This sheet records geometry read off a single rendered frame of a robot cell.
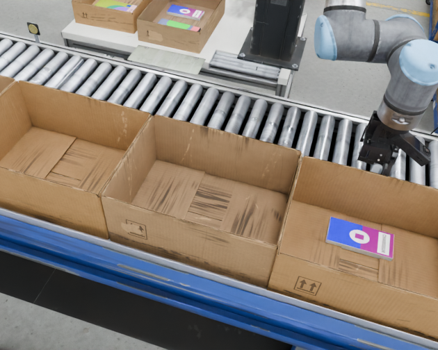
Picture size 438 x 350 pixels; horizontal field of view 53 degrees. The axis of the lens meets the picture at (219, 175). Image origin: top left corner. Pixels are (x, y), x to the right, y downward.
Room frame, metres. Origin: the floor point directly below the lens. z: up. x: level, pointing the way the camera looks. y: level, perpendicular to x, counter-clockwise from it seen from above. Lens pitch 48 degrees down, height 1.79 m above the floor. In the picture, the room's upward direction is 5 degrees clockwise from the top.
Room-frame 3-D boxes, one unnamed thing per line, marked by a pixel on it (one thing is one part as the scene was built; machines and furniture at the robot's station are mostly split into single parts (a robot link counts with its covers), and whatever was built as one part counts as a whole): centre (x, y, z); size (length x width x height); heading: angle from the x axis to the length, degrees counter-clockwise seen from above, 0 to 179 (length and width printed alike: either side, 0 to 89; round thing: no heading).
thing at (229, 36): (1.88, 0.19, 0.74); 1.00 x 0.58 x 0.03; 78
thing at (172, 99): (1.20, 0.23, 0.72); 0.52 x 0.05 x 0.05; 167
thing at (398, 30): (0.89, -0.37, 1.29); 0.12 x 0.12 x 0.09; 1
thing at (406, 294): (0.58, -0.35, 0.96); 0.39 x 0.29 x 0.17; 77
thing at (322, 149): (1.06, -0.34, 0.72); 0.52 x 0.05 x 0.05; 167
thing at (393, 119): (0.77, -0.38, 1.20); 0.10 x 0.09 x 0.05; 167
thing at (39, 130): (0.77, 0.41, 0.96); 0.39 x 0.29 x 0.17; 77
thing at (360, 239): (0.64, -0.36, 0.89); 0.16 x 0.07 x 0.02; 76
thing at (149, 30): (1.84, 0.22, 0.80); 0.38 x 0.28 x 0.10; 167
